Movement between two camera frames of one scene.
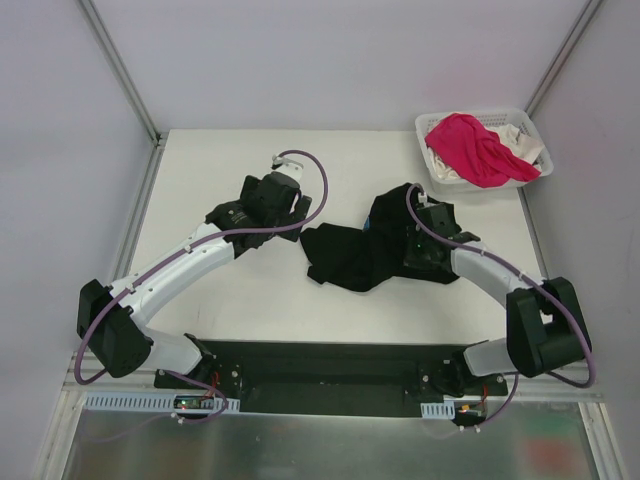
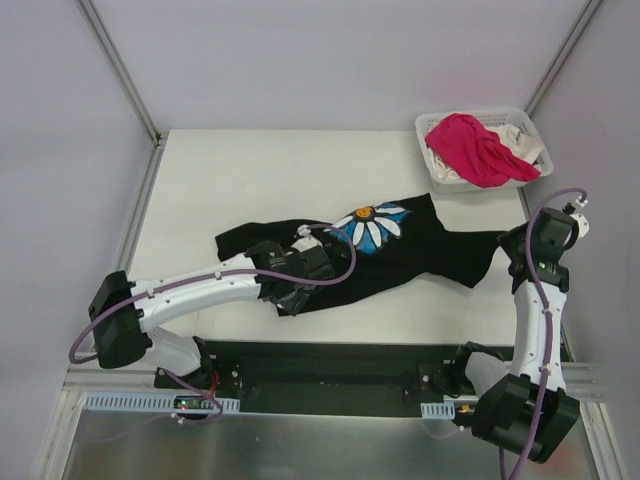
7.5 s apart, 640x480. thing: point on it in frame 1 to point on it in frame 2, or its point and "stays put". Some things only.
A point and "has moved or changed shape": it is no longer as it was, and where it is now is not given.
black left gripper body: [298, 218] to [323, 261]
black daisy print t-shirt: [353, 259] has moved or changed shape
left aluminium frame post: [115, 64] stays put
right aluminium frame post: [567, 50] stays put
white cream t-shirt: [525, 147] stays put
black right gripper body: [409, 245] to [513, 240]
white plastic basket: [520, 118] stays put
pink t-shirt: [477, 151] stays put
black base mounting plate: [332, 378] stays put
